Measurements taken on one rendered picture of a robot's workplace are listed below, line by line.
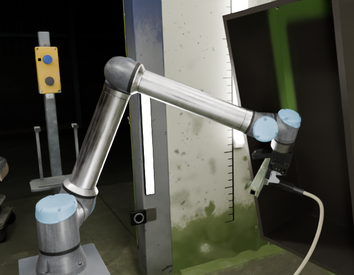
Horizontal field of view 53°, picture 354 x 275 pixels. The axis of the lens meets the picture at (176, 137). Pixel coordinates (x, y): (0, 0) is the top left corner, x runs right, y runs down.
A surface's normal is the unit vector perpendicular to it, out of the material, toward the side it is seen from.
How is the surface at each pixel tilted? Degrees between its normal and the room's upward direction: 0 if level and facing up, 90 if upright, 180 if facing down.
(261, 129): 92
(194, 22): 90
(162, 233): 90
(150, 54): 90
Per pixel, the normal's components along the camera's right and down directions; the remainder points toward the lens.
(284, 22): -0.83, 0.31
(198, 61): 0.43, 0.13
